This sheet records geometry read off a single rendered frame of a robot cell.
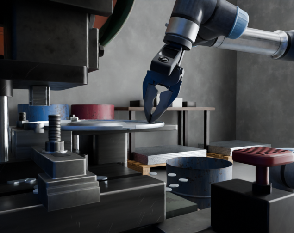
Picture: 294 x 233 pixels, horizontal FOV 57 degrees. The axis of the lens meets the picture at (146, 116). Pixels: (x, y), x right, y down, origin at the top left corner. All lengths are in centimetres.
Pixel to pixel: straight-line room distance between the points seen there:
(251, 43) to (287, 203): 62
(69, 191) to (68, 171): 3
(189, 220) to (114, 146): 21
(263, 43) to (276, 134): 464
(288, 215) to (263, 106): 531
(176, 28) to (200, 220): 42
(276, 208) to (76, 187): 24
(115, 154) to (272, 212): 32
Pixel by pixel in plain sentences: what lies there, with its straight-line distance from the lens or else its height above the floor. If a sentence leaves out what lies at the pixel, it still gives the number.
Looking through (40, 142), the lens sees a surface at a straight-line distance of 49.
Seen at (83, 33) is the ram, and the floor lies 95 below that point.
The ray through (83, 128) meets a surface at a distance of 45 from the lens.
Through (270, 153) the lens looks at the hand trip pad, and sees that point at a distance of 37.
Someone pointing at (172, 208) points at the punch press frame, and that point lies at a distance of 49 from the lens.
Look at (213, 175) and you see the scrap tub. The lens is 160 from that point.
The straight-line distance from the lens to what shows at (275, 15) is 582.
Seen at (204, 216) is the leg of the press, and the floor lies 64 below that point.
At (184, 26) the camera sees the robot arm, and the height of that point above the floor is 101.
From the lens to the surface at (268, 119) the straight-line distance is 562.
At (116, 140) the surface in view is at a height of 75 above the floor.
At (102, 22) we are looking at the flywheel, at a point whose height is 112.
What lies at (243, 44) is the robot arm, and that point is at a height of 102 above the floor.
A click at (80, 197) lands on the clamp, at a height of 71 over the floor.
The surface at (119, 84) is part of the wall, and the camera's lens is 432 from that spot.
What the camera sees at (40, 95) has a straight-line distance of 54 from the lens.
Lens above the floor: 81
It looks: 1 degrees down
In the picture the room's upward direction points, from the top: straight up
